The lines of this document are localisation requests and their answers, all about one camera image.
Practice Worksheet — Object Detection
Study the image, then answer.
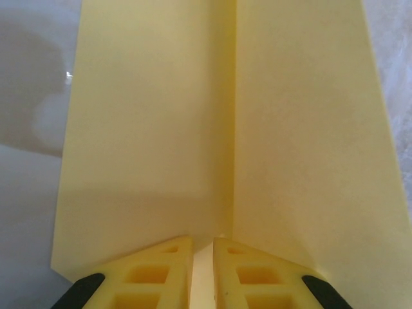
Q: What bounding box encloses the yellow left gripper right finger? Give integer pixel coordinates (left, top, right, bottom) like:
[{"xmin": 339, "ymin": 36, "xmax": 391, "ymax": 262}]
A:
[{"xmin": 212, "ymin": 237, "xmax": 355, "ymax": 309}]

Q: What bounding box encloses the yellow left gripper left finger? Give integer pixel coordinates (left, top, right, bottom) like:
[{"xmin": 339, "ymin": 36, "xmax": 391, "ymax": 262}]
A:
[{"xmin": 53, "ymin": 236, "xmax": 196, "ymax": 309}]

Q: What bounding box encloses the yellow cloth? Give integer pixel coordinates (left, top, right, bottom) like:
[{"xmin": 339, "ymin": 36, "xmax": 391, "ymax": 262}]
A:
[{"xmin": 50, "ymin": 0, "xmax": 412, "ymax": 309}]

